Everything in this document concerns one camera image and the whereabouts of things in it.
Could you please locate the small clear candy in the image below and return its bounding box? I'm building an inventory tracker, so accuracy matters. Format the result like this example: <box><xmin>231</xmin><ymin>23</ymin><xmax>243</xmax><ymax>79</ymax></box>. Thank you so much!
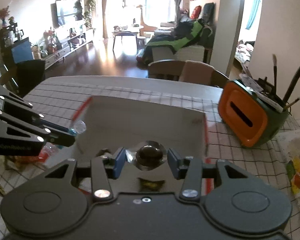
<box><xmin>69</xmin><ymin>120</ymin><xmax>87</xmax><ymax>136</ymax></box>

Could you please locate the round chocolate jelly cup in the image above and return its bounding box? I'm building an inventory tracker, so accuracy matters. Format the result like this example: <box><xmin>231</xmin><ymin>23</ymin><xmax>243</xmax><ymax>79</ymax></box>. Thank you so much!
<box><xmin>126</xmin><ymin>140</ymin><xmax>167</xmax><ymax>171</ymax></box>

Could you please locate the black sesame snack packet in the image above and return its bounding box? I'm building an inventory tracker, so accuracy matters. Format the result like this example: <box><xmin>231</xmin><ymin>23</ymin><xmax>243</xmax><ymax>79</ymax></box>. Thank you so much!
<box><xmin>138</xmin><ymin>178</ymin><xmax>165</xmax><ymax>192</ymax></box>

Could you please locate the grid pattern tablecloth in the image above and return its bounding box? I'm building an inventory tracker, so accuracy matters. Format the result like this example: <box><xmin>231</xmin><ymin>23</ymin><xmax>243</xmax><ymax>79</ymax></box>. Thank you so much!
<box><xmin>0</xmin><ymin>77</ymin><xmax>300</xmax><ymax>239</ymax></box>

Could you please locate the orange cardboard box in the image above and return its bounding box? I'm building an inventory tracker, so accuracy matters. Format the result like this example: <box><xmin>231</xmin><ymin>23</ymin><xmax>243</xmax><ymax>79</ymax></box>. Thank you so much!
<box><xmin>44</xmin><ymin>96</ymin><xmax>208</xmax><ymax>193</ymax></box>

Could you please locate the wooden chair with black coat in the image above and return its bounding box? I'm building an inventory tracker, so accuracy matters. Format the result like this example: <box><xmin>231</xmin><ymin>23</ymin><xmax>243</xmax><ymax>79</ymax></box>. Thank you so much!
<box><xmin>0</xmin><ymin>60</ymin><xmax>45</xmax><ymax>98</ymax></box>

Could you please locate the blue cabinet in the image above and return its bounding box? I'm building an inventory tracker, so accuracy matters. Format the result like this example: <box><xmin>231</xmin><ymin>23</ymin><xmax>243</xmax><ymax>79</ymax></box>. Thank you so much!
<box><xmin>2</xmin><ymin>37</ymin><xmax>33</xmax><ymax>65</ymax></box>

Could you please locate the white tv cabinet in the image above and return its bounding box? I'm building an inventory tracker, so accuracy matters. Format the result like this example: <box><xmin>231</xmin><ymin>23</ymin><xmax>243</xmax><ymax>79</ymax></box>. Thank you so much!
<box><xmin>41</xmin><ymin>29</ymin><xmax>95</xmax><ymax>70</ymax></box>

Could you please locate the orange green tissue box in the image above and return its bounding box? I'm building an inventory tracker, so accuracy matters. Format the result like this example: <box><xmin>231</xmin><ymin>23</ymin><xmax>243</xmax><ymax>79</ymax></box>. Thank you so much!
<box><xmin>218</xmin><ymin>80</ymin><xmax>288</xmax><ymax>148</ymax></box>

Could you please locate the wooden chair far side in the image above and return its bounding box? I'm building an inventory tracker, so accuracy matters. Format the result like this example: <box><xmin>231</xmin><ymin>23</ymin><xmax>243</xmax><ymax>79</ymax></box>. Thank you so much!
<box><xmin>148</xmin><ymin>60</ymin><xmax>229</xmax><ymax>88</ymax></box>

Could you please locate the coffee table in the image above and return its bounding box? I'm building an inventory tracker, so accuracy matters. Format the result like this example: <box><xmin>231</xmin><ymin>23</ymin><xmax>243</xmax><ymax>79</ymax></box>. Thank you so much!
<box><xmin>112</xmin><ymin>25</ymin><xmax>144</xmax><ymax>50</ymax></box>

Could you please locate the sofa with green jacket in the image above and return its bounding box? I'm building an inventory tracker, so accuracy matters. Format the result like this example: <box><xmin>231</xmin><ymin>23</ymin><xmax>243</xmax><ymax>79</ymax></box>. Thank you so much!
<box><xmin>136</xmin><ymin>18</ymin><xmax>213</xmax><ymax>64</ymax></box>

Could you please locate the wall television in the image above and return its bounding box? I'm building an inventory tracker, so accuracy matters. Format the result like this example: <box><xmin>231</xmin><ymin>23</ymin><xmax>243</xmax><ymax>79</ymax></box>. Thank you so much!
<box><xmin>51</xmin><ymin>0</ymin><xmax>83</xmax><ymax>28</ymax></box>

